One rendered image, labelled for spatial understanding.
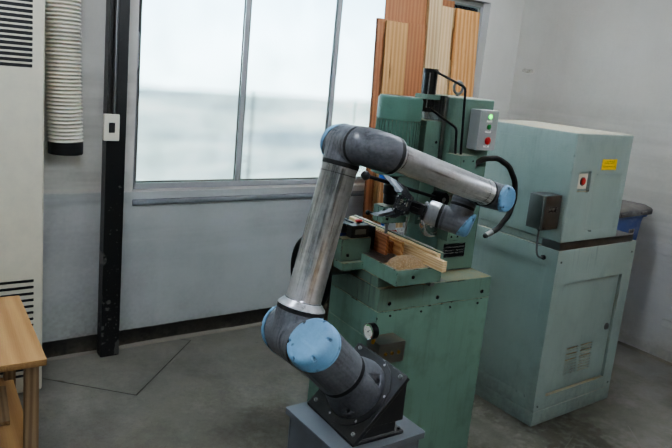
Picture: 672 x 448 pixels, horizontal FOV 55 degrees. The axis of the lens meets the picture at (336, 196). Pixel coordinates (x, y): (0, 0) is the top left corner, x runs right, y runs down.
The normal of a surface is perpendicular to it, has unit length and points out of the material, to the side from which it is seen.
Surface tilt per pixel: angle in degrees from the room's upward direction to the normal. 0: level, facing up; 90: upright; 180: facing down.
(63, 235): 90
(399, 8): 88
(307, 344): 45
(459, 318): 90
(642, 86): 90
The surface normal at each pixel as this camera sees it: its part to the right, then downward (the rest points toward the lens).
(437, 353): 0.52, 0.21
